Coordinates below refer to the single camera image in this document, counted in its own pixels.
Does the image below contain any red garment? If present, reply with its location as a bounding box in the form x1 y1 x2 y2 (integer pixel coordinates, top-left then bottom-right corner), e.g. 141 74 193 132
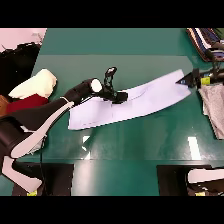
4 93 50 116

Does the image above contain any black garment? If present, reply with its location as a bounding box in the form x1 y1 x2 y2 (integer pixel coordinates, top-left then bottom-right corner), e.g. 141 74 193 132
0 42 42 98

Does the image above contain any pale lilac shirt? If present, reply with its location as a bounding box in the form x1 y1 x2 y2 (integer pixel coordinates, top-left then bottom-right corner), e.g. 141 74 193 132
67 68 193 131

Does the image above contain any cream garment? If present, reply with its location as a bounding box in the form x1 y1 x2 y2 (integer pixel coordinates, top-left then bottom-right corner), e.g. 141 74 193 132
7 68 58 100

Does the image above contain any grey garment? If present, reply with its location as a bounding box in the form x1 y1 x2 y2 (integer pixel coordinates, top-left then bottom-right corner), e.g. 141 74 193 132
198 83 224 141

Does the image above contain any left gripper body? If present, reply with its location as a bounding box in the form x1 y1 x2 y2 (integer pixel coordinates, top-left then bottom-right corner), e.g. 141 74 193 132
108 89 130 105

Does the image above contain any heap of clothes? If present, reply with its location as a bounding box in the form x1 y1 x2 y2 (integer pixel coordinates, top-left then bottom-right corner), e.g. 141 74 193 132
185 27 224 63

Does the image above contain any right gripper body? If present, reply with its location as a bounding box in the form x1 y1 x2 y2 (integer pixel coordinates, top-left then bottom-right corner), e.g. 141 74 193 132
187 67 202 89

